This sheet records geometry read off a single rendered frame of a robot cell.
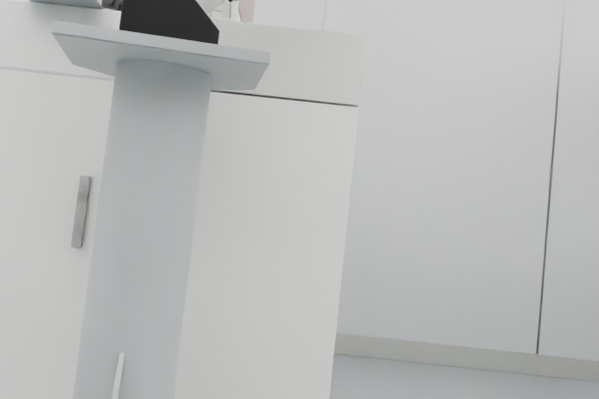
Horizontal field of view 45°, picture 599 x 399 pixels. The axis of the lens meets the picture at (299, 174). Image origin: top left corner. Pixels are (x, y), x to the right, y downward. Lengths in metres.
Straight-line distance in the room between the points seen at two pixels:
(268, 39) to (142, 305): 0.61
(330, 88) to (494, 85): 2.35
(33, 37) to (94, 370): 0.71
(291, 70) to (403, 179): 2.18
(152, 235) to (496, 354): 2.74
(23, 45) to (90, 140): 0.24
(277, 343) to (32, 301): 0.48
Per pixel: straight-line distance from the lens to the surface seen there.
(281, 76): 1.46
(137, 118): 1.17
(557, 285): 3.77
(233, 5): 1.80
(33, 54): 1.56
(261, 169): 1.43
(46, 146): 1.51
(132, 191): 1.15
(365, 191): 3.56
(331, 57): 1.47
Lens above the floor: 0.55
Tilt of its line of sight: 5 degrees up
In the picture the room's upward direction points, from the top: 6 degrees clockwise
